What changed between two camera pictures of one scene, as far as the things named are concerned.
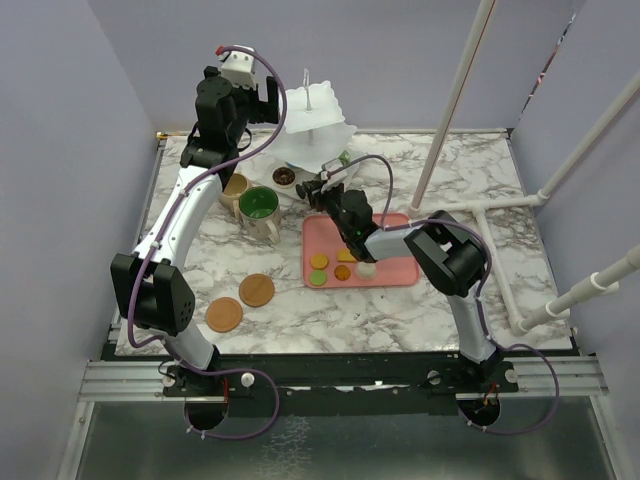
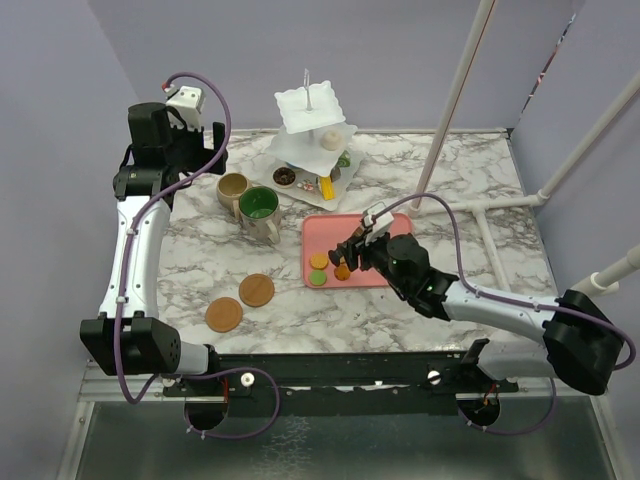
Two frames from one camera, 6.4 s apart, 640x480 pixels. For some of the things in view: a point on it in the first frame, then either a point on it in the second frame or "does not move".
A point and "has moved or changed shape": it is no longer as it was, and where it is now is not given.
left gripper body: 250,109 to 188,151
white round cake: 366,270 has moved or changed shape
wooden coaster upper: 256,290 does not move
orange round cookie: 318,261 does not move
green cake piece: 344,157 does not move
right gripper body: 329,199 to 372,255
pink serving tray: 327,263 does not move
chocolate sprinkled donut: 283,175 does not move
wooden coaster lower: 224,314 does not move
